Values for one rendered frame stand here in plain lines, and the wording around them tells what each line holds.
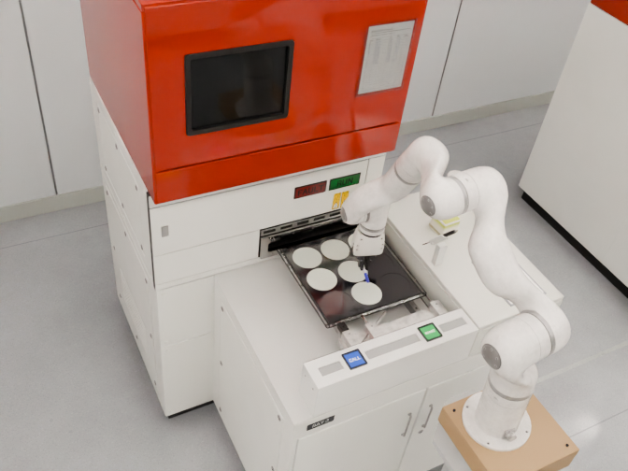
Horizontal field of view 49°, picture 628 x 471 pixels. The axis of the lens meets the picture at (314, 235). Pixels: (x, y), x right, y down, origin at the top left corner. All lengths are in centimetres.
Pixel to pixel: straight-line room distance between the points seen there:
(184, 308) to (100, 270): 119
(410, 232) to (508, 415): 77
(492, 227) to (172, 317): 119
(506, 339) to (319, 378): 54
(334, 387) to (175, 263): 67
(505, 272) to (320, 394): 61
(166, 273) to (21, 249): 157
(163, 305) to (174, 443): 75
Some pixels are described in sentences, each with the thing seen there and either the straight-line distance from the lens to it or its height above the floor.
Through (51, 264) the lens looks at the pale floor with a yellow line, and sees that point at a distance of 364.
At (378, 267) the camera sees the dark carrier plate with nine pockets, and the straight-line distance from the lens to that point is 234.
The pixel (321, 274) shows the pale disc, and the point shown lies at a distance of 228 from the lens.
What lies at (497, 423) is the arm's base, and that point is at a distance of 197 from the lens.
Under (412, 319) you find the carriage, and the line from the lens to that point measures 224.
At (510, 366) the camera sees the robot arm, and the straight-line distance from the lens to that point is 171.
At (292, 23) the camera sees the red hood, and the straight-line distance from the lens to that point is 185.
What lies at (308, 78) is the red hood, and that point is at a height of 156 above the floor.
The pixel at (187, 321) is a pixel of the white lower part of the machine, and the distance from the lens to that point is 249.
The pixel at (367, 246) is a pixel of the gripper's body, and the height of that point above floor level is 103.
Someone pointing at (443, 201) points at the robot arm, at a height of 150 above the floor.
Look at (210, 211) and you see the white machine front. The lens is 216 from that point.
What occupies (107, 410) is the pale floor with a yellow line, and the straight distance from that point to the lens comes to 305.
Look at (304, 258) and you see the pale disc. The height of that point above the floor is 90.
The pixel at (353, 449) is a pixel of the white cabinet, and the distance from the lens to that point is 234.
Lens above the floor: 253
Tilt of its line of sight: 42 degrees down
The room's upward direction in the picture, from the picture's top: 8 degrees clockwise
